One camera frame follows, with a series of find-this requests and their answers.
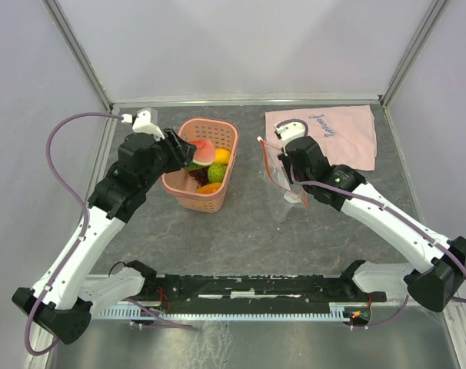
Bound yellow toy mango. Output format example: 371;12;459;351
214;148;231;165

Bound orange toy fruit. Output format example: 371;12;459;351
195;182;222;194

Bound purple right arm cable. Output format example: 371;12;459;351
275;118;466;328

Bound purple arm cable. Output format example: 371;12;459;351
275;118;466;328
25;111;195;357

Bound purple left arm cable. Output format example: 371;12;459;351
25;111;195;357

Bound pink plastic perforated basket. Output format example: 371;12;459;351
161;117;240;214

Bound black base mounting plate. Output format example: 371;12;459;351
135;274;370;315

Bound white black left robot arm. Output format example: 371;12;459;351
12;128;197;344

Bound green custard apple toy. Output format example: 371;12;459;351
208;163;228;183

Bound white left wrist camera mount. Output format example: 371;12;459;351
121;108;165;141

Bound dark red grape bunch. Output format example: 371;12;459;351
188;168;209;187

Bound light blue cable duct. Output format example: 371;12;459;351
90;303;351;320

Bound clear zip top bag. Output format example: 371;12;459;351
257;136;308;223

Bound aluminium frame rail front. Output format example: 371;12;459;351
44;273;464;307

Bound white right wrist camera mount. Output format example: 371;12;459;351
275;118;308;146

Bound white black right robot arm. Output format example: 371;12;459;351
278;135;466;312

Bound watermelon slice toy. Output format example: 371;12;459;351
184;139;215;171

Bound pink embroidered cloth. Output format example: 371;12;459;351
265;105;377;171

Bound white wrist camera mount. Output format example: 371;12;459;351
275;118;308;146
121;108;165;141

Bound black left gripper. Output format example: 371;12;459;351
141;126;198;191

